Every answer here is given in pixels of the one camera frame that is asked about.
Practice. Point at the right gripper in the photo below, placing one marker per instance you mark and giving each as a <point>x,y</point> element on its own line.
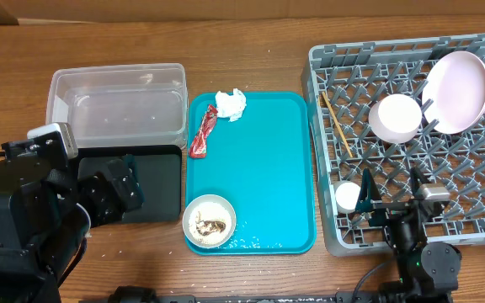
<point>369,199</point>

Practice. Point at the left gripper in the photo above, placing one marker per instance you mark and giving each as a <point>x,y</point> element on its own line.
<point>109,207</point>

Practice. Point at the white cup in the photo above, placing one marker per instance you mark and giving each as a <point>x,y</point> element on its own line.
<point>346,195</point>

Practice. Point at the pink bowl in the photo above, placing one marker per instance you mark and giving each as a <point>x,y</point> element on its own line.
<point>395,119</point>

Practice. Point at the wooden chopstick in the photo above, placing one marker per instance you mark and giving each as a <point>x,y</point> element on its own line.
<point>336,123</point>

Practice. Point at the red snack wrapper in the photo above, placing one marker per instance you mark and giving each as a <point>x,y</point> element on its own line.
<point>198,148</point>

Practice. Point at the grey bowl with food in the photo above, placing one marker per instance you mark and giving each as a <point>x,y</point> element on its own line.
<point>209,221</point>

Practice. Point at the large white plate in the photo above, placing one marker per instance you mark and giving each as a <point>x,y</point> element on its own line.
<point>454,95</point>

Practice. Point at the white tissue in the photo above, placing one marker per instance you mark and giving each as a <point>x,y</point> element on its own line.
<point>230,106</point>

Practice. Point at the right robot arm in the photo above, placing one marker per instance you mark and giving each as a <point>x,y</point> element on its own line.
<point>428,271</point>

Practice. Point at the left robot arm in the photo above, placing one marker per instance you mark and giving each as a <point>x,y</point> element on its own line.
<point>46,213</point>

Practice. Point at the grey dishwasher rack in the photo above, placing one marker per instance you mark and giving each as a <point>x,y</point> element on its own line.
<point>357,75</point>

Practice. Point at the black plastic tray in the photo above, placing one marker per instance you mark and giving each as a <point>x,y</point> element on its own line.
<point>158,170</point>

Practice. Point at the clear plastic bin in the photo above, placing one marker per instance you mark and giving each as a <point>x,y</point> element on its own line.
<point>121,105</point>

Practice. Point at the teal serving tray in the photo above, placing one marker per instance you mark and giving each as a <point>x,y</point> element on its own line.
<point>262,165</point>

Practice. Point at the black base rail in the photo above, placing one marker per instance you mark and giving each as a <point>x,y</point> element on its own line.
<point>132,294</point>

